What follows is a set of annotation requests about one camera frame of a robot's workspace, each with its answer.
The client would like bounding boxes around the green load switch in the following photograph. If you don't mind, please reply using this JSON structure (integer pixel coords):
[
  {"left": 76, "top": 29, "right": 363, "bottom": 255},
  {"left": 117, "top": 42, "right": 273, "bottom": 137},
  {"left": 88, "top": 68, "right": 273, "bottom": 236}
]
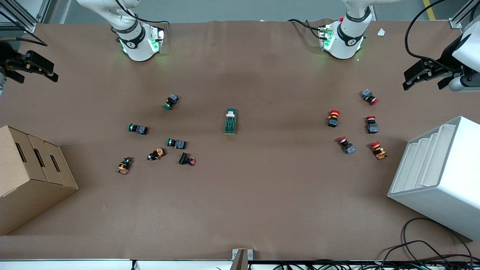
[{"left": 224, "top": 108, "right": 239, "bottom": 135}]

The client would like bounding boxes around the red mushroom button blue block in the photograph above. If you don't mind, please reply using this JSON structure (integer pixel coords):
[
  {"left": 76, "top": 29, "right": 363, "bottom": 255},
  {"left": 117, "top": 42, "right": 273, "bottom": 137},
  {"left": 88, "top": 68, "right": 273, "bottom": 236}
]
[
  {"left": 366, "top": 115, "right": 379, "bottom": 135},
  {"left": 361, "top": 88, "right": 380, "bottom": 106},
  {"left": 336, "top": 136, "right": 356, "bottom": 155}
]

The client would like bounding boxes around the red mushroom button orange block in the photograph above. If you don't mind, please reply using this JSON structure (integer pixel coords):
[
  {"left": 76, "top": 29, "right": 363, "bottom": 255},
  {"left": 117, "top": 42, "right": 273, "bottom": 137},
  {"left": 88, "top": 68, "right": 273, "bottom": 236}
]
[
  {"left": 327, "top": 109, "right": 341, "bottom": 128},
  {"left": 369, "top": 141, "right": 388, "bottom": 161}
]

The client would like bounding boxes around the white stepped storage rack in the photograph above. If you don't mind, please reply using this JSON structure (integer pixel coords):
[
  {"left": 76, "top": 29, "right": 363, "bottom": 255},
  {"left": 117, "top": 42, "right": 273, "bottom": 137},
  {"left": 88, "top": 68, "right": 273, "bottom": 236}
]
[{"left": 387, "top": 115, "right": 480, "bottom": 242}]

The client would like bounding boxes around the brown cardboard box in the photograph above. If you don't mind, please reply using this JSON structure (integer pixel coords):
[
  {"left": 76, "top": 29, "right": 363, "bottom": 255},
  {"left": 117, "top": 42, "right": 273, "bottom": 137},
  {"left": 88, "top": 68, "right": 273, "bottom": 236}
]
[{"left": 0, "top": 125, "right": 80, "bottom": 236}]

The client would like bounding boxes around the brown table mat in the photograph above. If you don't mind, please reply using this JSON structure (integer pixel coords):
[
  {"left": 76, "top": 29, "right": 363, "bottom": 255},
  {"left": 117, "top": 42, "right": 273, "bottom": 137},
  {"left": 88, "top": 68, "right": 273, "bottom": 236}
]
[{"left": 0, "top": 18, "right": 480, "bottom": 261}]

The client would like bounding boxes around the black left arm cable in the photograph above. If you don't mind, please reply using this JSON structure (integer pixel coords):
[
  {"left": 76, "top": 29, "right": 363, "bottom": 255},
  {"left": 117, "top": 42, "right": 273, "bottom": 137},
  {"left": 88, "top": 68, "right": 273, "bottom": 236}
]
[{"left": 404, "top": 0, "right": 457, "bottom": 72}]

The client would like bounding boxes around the black orange button switch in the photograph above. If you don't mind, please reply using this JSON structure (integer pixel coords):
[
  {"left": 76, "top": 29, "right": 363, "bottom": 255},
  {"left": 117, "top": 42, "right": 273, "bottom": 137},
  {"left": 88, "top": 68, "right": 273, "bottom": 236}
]
[
  {"left": 147, "top": 147, "right": 167, "bottom": 161},
  {"left": 116, "top": 156, "right": 134, "bottom": 176}
]

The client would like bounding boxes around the black looping cable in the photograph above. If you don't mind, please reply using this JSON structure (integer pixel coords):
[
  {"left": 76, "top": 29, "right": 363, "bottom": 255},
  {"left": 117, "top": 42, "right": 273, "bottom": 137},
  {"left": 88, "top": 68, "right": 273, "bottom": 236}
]
[{"left": 375, "top": 217, "right": 480, "bottom": 270}]

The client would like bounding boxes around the black button switch red block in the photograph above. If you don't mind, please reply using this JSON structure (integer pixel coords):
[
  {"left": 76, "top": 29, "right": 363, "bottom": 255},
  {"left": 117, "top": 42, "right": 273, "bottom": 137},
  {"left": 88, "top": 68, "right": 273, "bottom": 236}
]
[{"left": 178, "top": 152, "right": 197, "bottom": 167}]

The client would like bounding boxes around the white table edge rail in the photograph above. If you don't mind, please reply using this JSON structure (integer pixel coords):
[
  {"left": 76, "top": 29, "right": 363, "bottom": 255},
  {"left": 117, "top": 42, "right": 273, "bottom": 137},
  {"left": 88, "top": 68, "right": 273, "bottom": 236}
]
[{"left": 0, "top": 258, "right": 480, "bottom": 270}]

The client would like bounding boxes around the black cable bundle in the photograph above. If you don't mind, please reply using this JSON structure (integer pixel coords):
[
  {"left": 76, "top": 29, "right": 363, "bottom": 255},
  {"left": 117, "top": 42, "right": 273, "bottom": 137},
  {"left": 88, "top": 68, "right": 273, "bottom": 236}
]
[{"left": 270, "top": 259, "right": 480, "bottom": 270}]

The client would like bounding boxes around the metal bracket with post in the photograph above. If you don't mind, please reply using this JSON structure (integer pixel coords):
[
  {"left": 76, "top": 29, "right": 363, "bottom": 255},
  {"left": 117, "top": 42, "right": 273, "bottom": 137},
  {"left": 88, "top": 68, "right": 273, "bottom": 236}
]
[{"left": 229, "top": 248, "right": 254, "bottom": 270}]

